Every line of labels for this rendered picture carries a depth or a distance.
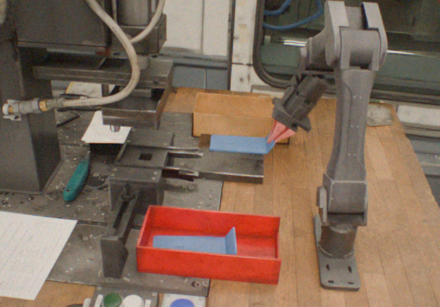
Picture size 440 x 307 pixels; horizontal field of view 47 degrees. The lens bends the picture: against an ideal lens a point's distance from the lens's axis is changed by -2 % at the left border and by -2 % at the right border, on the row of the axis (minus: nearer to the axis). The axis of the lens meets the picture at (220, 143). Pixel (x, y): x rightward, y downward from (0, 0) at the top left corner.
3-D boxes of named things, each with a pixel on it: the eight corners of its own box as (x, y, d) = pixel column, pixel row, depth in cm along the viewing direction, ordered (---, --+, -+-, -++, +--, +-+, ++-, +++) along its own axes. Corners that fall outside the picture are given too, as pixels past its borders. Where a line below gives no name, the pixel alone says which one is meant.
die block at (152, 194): (158, 215, 104) (157, 186, 100) (110, 211, 105) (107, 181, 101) (174, 162, 121) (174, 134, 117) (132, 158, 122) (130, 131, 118)
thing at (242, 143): (273, 154, 123) (275, 143, 121) (209, 150, 123) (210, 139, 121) (272, 139, 129) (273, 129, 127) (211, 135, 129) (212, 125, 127)
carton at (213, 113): (289, 147, 131) (292, 120, 127) (191, 139, 132) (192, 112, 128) (287, 123, 142) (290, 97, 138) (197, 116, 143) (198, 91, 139)
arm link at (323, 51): (298, 44, 116) (333, -11, 86) (337, 47, 116) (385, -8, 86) (298, 98, 114) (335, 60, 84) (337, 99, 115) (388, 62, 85)
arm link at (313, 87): (292, 84, 121) (309, 61, 118) (311, 95, 123) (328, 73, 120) (296, 98, 115) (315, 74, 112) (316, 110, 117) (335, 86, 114)
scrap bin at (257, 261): (278, 285, 89) (282, 260, 86) (137, 272, 91) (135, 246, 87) (277, 240, 100) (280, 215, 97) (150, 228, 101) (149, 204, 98)
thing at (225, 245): (236, 264, 93) (237, 252, 91) (150, 264, 92) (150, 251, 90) (234, 238, 99) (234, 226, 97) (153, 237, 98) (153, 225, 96)
